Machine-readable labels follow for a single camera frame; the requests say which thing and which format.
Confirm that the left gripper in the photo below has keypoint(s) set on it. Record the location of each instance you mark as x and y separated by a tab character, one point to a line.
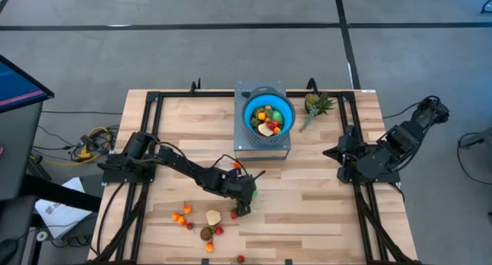
242	188

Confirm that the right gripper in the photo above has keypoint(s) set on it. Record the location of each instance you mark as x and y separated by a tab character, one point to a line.
353	153

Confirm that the orange toy peach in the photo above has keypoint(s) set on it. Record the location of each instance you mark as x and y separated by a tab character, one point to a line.
176	216
209	247
268	107
261	116
276	130
237	164
181	220
188	209

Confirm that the brown toy kiwi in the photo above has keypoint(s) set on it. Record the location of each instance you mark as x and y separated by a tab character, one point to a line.
206	234

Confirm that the dark green toy fruit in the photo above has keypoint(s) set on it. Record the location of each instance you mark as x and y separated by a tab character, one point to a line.
254	123

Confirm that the green toy lime half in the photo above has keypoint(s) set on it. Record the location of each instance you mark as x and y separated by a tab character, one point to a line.
259	111

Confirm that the blue collapsible bowl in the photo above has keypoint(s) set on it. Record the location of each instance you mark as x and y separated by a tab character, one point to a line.
248	105

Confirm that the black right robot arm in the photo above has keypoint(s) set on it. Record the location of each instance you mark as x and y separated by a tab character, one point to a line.
399	142

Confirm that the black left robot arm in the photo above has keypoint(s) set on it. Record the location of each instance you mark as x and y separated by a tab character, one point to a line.
184	165

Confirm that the grey perforated metal stand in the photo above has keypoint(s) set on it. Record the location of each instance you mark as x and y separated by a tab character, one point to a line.
246	142

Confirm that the potted succulent plant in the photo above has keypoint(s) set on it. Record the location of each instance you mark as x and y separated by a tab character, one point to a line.
313	101

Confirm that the black plug connector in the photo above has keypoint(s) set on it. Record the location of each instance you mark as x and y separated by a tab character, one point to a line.
90	142

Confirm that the black desk bar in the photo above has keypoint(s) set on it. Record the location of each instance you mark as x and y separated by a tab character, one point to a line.
61	194

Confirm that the white paper sheet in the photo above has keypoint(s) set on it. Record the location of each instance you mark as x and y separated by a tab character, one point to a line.
57	215

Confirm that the white tape roll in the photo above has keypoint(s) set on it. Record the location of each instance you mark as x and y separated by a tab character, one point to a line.
45	236

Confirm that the black caster leg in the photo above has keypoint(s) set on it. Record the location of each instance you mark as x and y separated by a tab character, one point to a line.
488	9

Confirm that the blue screen monitor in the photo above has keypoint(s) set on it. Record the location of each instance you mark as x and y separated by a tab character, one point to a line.
19	84

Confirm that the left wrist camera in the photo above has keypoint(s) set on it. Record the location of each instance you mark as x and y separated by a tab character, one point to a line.
242	172

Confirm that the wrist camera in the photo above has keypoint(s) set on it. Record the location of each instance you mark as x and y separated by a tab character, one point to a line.
242	172
350	131

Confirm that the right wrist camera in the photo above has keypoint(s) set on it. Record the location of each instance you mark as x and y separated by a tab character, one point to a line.
350	131

